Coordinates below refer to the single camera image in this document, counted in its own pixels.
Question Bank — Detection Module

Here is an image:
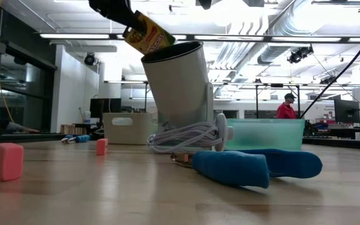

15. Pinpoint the yellow green Crayola crayon box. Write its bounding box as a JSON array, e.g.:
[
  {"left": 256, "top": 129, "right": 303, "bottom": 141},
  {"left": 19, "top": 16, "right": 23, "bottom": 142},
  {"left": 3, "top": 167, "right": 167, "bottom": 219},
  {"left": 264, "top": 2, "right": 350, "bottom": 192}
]
[{"left": 122, "top": 10, "right": 176, "bottom": 56}]

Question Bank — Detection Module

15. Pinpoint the salmon pink eraser block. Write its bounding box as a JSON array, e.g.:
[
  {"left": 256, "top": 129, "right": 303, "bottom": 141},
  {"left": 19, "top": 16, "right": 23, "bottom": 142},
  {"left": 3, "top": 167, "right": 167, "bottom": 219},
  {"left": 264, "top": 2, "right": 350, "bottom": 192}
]
[
  {"left": 96, "top": 138, "right": 109, "bottom": 156},
  {"left": 0, "top": 142, "right": 24, "bottom": 183}
]

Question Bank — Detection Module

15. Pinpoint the long linear ceiling light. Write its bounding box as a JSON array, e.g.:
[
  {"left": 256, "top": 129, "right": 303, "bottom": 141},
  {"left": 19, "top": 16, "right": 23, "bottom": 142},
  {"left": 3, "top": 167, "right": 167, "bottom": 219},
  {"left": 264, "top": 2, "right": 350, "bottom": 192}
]
[{"left": 39, "top": 32, "right": 360, "bottom": 44}]

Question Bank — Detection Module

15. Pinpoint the black computer monitor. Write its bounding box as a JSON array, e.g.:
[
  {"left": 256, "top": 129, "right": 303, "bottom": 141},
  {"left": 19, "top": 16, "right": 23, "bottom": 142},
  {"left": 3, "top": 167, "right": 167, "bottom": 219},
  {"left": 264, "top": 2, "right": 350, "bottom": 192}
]
[
  {"left": 334, "top": 99, "right": 360, "bottom": 136},
  {"left": 89, "top": 97, "right": 122, "bottom": 119}
]

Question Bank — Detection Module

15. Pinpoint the white spotlight lamp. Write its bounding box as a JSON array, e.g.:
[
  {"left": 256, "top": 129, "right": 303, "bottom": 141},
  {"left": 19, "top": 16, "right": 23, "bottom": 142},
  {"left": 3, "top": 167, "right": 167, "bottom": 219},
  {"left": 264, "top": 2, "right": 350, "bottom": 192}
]
[{"left": 141, "top": 41, "right": 234, "bottom": 154}]

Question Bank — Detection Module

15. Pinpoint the wooden block set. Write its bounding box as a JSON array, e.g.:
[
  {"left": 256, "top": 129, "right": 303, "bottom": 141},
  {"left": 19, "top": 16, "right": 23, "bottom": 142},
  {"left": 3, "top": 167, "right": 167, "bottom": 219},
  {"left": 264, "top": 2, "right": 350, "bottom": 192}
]
[{"left": 60, "top": 124, "right": 86, "bottom": 135}]

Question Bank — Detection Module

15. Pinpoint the teal translucent plastic bin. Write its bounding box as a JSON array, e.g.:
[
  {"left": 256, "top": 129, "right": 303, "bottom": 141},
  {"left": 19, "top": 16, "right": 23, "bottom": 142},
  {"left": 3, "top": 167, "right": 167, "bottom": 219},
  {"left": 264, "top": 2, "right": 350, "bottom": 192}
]
[{"left": 225, "top": 117, "right": 306, "bottom": 151}]

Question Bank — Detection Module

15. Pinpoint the person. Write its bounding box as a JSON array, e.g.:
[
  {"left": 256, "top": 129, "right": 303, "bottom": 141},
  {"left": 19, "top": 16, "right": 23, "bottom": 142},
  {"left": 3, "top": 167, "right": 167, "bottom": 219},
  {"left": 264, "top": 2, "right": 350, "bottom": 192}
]
[{"left": 276, "top": 92, "right": 297, "bottom": 119}]

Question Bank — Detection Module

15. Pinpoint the dark office desk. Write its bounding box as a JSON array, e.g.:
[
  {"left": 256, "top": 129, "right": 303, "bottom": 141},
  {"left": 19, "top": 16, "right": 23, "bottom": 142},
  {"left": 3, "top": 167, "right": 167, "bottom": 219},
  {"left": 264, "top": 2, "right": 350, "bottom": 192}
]
[{"left": 303, "top": 120, "right": 360, "bottom": 141}]

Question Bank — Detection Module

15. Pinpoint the grey plastic bin with handle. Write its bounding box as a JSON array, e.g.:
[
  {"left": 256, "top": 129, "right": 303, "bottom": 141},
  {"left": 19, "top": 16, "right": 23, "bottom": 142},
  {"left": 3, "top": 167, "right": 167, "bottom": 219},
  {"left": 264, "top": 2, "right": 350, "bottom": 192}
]
[{"left": 102, "top": 112, "right": 159, "bottom": 146}]

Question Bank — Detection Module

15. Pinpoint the white coiled lamp cable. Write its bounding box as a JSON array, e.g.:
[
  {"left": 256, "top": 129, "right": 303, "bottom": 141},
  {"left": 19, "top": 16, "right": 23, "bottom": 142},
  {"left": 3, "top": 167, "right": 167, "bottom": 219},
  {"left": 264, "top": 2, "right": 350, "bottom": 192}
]
[{"left": 146, "top": 121, "right": 223, "bottom": 154}]

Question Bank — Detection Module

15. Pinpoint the black metal table frame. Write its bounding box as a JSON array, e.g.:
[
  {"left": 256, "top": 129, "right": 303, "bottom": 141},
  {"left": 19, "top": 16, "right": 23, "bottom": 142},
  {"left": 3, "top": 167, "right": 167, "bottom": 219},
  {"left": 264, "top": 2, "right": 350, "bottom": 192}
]
[{"left": 0, "top": 132, "right": 360, "bottom": 151}]

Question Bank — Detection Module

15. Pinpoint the silver ceiling air duct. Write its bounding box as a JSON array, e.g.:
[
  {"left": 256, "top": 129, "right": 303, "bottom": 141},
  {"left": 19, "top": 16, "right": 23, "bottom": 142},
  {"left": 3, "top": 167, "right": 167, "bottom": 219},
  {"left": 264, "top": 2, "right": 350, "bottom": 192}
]
[{"left": 256, "top": 0, "right": 312, "bottom": 65}]

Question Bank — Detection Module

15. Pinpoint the black ceiling camera cluster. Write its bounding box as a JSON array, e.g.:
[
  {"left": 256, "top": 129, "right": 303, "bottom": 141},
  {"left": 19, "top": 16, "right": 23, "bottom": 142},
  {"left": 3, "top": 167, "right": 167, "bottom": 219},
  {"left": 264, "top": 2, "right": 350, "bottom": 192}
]
[{"left": 287, "top": 45, "right": 314, "bottom": 65}]

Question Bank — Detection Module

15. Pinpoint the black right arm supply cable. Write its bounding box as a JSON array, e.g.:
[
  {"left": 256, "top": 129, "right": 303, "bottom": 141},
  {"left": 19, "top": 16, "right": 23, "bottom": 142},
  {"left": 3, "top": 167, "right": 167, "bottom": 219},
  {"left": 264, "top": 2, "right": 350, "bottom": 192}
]
[{"left": 299, "top": 20, "right": 360, "bottom": 119}]

